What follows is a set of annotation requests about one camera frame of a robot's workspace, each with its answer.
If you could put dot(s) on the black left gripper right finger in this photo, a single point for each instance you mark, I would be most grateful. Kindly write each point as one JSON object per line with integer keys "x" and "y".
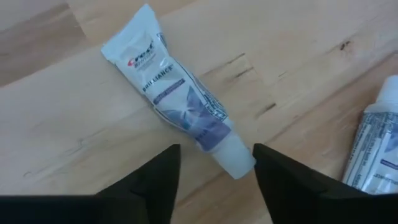
{"x": 304, "y": 199}

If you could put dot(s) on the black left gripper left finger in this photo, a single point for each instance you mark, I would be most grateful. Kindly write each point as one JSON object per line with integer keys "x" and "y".
{"x": 146, "y": 193}

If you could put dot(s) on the white toothpaste tube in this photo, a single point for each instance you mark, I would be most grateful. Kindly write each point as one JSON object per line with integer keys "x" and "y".
{"x": 376, "y": 149}
{"x": 174, "y": 93}

